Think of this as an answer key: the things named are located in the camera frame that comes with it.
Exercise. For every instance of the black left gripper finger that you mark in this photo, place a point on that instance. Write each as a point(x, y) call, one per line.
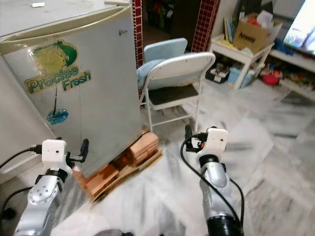
point(84, 146)

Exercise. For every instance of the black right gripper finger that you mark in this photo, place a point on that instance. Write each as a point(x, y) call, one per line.
point(188, 132)

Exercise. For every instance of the silver fridge door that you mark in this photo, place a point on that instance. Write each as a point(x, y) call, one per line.
point(108, 88)

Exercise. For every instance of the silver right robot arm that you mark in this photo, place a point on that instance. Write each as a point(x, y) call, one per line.
point(214, 182)

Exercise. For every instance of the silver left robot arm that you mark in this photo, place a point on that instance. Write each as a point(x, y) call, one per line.
point(39, 196)

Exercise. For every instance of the silver mini fridge body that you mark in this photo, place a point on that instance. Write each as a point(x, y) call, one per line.
point(64, 17)

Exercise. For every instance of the orange clay brick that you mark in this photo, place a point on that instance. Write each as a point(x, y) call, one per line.
point(142, 145)
point(101, 179)

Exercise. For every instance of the small blue round sticker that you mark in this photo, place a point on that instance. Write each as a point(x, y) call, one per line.
point(57, 117)

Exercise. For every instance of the small orange red object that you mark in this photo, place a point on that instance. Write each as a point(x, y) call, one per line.
point(124, 161)

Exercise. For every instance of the wooden base board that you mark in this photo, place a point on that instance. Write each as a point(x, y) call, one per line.
point(138, 168)

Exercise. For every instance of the black and white item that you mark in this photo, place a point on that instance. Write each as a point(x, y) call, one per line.
point(216, 74)

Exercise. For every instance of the white folding chair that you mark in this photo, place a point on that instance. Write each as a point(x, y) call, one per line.
point(177, 66)

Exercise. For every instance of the light blue box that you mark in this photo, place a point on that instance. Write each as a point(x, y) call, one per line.
point(236, 76)

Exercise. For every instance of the light blue padded chair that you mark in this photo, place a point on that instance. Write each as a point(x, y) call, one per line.
point(165, 49)

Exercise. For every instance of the green Precise Fresh sticker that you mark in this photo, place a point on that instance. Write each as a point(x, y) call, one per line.
point(59, 59)

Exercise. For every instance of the white side table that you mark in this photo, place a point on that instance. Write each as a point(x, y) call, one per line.
point(241, 53)

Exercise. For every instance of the red bowl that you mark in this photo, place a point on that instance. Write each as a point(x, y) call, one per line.
point(270, 78)

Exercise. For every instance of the upright books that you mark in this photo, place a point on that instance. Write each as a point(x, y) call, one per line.
point(230, 29)

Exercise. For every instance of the brown Amway cardboard box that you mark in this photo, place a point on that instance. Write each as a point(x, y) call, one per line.
point(251, 37)

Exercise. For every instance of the white low shelf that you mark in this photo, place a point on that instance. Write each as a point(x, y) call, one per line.
point(290, 58)

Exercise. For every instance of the white crumpled bag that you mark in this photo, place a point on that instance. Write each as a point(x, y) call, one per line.
point(265, 18)

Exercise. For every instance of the small white block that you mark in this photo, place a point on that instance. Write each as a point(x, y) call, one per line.
point(38, 5)

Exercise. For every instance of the bright flat screen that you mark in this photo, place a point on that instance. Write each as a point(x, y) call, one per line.
point(302, 29)

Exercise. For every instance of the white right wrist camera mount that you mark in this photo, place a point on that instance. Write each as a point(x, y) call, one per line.
point(216, 141)

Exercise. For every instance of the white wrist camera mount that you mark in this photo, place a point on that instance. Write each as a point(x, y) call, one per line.
point(216, 141)
point(54, 153)

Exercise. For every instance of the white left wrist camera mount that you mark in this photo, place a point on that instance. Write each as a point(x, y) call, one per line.
point(54, 153)

